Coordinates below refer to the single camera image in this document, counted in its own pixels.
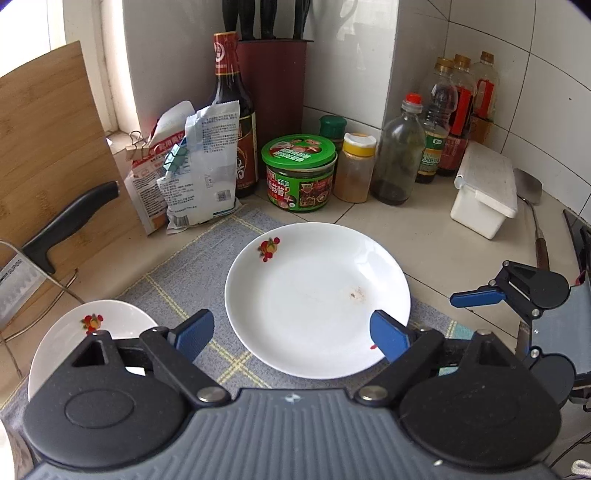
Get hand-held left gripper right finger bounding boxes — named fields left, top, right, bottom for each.
left=355, top=309, right=527, bottom=409

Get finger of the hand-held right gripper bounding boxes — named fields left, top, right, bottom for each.
left=450, top=260, right=548, bottom=323
left=516, top=320, right=546, bottom=370

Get white fruit print plate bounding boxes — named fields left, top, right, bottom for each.
left=225, top=222, right=411, bottom=380
left=28, top=300, right=160, bottom=402

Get yellow lidded spice jar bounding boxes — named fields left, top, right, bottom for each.
left=333, top=132, right=377, bottom=204

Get black knife handle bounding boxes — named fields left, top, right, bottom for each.
left=240, top=0, right=259, bottom=40
left=223, top=0, right=241, bottom=37
left=259, top=0, right=279, bottom=40
left=294, top=0, right=315, bottom=40

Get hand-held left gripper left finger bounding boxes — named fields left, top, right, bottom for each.
left=69, top=308, right=232, bottom=408

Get red label sauce bottle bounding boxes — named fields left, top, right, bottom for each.
left=436, top=54, right=476, bottom=177

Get metal binder clip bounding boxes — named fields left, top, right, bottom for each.
left=124, top=130, right=148, bottom=162

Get green plastic clip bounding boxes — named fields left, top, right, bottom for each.
left=161, top=141, right=192, bottom=176

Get metal spatula with wooden handle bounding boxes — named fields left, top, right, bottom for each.
left=513, top=167, right=551, bottom=273

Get white framed window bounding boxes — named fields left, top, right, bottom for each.
left=44, top=0, right=139, bottom=139

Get green label vinegar bottle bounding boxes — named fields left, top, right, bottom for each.
left=416, top=58, right=458, bottom=184

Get clear bottle with red cap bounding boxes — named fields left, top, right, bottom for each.
left=372, top=93, right=426, bottom=206

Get dark soy sauce bottle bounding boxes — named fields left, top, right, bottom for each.
left=206, top=32, right=259, bottom=199

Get red and white seasoning bag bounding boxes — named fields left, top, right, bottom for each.
left=124, top=102, right=195, bottom=237

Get orange capped oil bottle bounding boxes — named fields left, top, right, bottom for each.
left=470, top=51, right=500, bottom=144

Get black handled kitchen knife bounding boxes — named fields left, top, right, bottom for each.
left=0, top=181, right=120, bottom=329

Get small green capped jar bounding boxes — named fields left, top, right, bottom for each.
left=320, top=115, right=347, bottom=153

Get dark red knife block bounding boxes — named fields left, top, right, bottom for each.
left=236, top=39, right=309, bottom=153

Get grey checked table mat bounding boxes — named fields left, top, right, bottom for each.
left=0, top=203, right=472, bottom=480

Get metal wire rack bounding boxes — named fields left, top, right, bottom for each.
left=0, top=240, right=88, bottom=342

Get green lidded sauce jar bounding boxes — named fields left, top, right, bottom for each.
left=261, top=135, right=339, bottom=214

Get white and blue seasoning bag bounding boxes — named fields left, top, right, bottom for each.
left=157, top=102, right=241, bottom=232

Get white plastic lidded box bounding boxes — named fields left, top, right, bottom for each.
left=450, top=141, right=519, bottom=241

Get bamboo cutting board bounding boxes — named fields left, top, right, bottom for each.
left=0, top=41, right=144, bottom=324

